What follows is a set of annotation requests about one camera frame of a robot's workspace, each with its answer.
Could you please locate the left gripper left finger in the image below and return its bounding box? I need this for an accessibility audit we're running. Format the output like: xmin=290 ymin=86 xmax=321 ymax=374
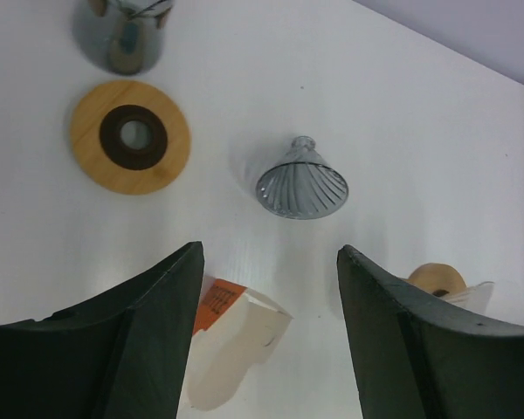
xmin=0 ymin=242 xmax=204 ymax=418

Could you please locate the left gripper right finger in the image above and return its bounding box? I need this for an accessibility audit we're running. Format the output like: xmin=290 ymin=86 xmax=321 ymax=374
xmin=337 ymin=245 xmax=524 ymax=418

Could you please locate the wooden dripper ring holder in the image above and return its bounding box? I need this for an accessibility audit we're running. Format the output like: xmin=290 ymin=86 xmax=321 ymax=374
xmin=408 ymin=263 xmax=466 ymax=297

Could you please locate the white paper coffee filter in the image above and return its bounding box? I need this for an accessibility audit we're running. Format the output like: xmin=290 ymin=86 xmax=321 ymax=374
xmin=442 ymin=281 xmax=495 ymax=315

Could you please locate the orange coffee filter pack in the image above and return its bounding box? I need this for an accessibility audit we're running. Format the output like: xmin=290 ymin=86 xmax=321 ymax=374
xmin=181 ymin=275 xmax=293 ymax=411

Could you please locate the smoky grey glass carafe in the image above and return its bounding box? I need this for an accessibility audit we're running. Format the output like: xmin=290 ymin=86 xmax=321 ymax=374
xmin=72 ymin=1 xmax=175 ymax=76

